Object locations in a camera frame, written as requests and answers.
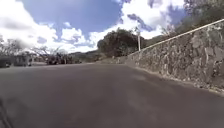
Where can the large dark green tree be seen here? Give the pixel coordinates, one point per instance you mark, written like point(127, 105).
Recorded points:
point(118, 43)

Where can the grey asphalt road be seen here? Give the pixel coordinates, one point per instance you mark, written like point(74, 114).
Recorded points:
point(100, 96)

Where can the white pole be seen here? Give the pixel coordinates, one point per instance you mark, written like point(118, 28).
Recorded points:
point(139, 41)

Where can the pale kerb strip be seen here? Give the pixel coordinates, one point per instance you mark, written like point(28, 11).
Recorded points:
point(186, 83)

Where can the bare bushes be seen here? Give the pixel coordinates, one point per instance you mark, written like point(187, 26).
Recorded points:
point(20, 55)

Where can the green hillside vegetation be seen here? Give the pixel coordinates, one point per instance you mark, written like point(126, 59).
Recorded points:
point(203, 15)

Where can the grey stone wall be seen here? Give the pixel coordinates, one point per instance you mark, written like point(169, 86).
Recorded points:
point(190, 56)

